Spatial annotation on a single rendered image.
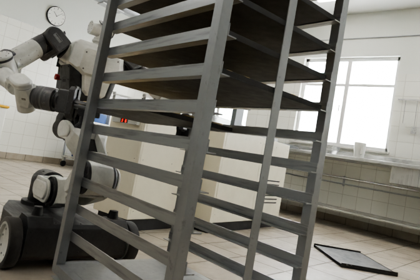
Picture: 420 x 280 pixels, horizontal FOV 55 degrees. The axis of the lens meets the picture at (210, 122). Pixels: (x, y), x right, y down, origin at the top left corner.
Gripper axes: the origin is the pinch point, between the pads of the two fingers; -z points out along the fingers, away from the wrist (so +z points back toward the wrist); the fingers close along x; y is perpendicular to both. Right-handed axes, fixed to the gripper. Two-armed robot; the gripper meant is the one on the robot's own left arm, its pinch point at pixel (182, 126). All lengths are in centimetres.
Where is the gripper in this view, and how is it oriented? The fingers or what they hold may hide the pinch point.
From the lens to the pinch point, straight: 169.5
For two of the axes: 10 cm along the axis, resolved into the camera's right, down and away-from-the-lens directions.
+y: 9.8, 1.6, -0.9
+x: 1.7, -9.8, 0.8
